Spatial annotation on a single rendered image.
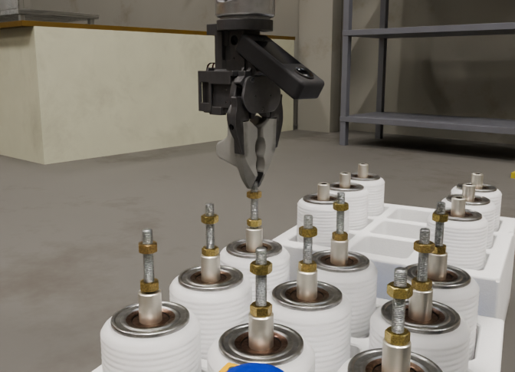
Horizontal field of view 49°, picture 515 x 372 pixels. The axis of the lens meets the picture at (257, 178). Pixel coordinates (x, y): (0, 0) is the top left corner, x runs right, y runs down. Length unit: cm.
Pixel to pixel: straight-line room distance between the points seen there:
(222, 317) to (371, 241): 51
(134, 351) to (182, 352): 4
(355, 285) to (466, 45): 341
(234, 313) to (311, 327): 10
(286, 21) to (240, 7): 409
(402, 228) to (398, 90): 307
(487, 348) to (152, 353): 38
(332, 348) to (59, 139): 259
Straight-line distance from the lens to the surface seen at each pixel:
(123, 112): 327
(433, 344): 56
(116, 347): 55
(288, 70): 66
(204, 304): 63
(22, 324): 122
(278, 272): 74
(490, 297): 94
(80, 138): 313
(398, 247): 108
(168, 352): 54
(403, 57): 420
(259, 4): 70
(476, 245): 96
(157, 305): 56
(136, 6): 625
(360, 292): 70
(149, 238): 54
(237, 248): 76
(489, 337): 74
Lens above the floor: 49
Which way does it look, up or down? 11 degrees down
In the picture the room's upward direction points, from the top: straight up
